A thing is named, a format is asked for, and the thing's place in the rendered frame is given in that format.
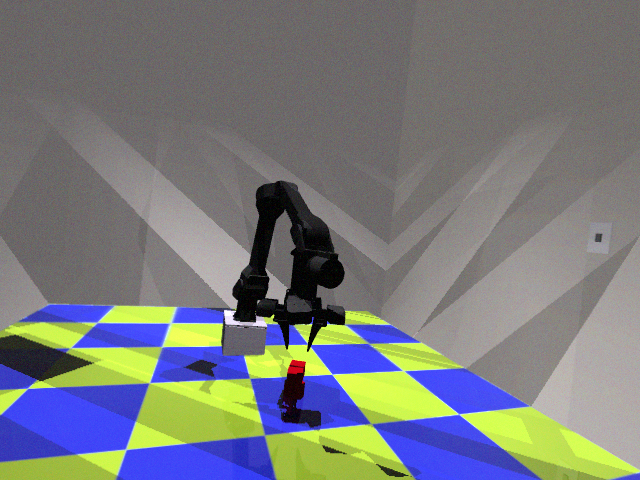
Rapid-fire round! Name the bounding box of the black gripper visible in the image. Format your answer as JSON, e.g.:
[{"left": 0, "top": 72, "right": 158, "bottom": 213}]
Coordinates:
[{"left": 256, "top": 278, "right": 346, "bottom": 352}]

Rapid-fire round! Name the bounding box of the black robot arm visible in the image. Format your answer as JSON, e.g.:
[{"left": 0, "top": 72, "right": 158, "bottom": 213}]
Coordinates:
[{"left": 232, "top": 180, "right": 345, "bottom": 325}]

